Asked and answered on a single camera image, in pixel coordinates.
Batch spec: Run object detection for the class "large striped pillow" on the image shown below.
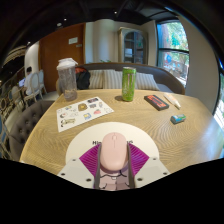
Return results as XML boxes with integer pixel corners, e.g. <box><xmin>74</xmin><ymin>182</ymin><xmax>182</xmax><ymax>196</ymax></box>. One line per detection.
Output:
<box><xmin>87</xmin><ymin>69</ymin><xmax>124</xmax><ymax>90</ymax></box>

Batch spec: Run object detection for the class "green drink can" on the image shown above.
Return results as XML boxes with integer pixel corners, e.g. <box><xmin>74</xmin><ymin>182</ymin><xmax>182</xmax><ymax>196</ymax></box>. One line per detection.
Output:
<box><xmin>121</xmin><ymin>66</ymin><xmax>137</xmax><ymax>102</ymax></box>

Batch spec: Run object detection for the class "black backpack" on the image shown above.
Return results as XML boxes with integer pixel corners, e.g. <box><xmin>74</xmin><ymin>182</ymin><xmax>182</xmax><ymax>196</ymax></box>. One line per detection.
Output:
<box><xmin>75</xmin><ymin>66</ymin><xmax>92</xmax><ymax>90</ymax></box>

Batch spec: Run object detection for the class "clear shaker bottle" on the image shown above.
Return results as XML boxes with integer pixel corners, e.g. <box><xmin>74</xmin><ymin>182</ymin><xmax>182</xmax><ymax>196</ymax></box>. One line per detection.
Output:
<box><xmin>56</xmin><ymin>57</ymin><xmax>79</xmax><ymax>102</ymax></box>

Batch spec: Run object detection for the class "white chair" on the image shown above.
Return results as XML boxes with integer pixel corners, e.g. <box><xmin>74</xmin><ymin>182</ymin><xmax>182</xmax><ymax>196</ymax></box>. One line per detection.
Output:
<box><xmin>22</xmin><ymin>69</ymin><xmax>48</xmax><ymax>104</ymax></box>

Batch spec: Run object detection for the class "person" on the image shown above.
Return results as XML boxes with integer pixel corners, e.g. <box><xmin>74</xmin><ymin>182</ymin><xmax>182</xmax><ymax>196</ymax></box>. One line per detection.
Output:
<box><xmin>23</xmin><ymin>66</ymin><xmax>35</xmax><ymax>96</ymax></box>

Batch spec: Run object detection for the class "pink computer mouse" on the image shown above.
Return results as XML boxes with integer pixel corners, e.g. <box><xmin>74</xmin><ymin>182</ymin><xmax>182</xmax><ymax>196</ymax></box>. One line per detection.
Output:
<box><xmin>99</xmin><ymin>131</ymin><xmax>129</xmax><ymax>174</ymax></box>

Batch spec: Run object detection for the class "small striped pillow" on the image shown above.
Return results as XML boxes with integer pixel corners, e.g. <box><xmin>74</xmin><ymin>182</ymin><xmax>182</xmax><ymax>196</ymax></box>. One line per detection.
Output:
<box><xmin>134</xmin><ymin>71</ymin><xmax>160</xmax><ymax>92</ymax></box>

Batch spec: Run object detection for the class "green and blue pack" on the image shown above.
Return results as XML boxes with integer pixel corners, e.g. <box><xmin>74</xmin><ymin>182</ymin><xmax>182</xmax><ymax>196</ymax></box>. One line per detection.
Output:
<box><xmin>170</xmin><ymin>113</ymin><xmax>187</xmax><ymax>125</ymax></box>

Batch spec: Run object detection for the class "white cat-print mouse pad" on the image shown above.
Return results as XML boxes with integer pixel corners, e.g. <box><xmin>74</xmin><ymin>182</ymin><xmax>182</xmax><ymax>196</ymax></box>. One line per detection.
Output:
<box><xmin>65</xmin><ymin>121</ymin><xmax>160</xmax><ymax>192</ymax></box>

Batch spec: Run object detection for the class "arched glass-door cabinet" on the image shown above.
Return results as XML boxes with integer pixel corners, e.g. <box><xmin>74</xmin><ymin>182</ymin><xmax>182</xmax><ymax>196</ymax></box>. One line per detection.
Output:
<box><xmin>117</xmin><ymin>27</ymin><xmax>149</xmax><ymax>65</ymax></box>

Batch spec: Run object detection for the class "brown curved sofa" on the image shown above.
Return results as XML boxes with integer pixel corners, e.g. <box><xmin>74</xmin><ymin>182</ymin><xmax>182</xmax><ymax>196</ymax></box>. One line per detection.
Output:
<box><xmin>54</xmin><ymin>62</ymin><xmax>186</xmax><ymax>96</ymax></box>

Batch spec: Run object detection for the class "grey tufted chair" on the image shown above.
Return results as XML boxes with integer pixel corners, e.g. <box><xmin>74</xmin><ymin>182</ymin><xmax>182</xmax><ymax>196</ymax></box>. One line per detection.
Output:
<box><xmin>8</xmin><ymin>99</ymin><xmax>56</xmax><ymax>162</ymax></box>

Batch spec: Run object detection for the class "brown wooden door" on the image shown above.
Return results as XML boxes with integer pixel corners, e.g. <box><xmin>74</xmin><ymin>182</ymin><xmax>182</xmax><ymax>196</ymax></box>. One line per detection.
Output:
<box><xmin>38</xmin><ymin>23</ymin><xmax>86</xmax><ymax>94</ymax></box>

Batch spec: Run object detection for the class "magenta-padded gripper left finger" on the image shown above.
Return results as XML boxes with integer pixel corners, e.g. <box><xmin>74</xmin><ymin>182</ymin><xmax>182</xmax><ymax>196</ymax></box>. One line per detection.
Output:
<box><xmin>57</xmin><ymin>143</ymin><xmax>103</xmax><ymax>190</ymax></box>

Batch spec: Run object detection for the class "white sticker sheet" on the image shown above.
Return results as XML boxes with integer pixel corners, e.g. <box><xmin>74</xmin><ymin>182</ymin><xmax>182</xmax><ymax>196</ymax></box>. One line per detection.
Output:
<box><xmin>55</xmin><ymin>96</ymin><xmax>115</xmax><ymax>133</ymax></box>

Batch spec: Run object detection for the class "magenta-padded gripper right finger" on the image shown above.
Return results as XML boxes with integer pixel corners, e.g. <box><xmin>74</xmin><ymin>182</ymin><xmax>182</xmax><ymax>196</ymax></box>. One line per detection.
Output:
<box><xmin>125</xmin><ymin>143</ymin><xmax>172</xmax><ymax>190</ymax></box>

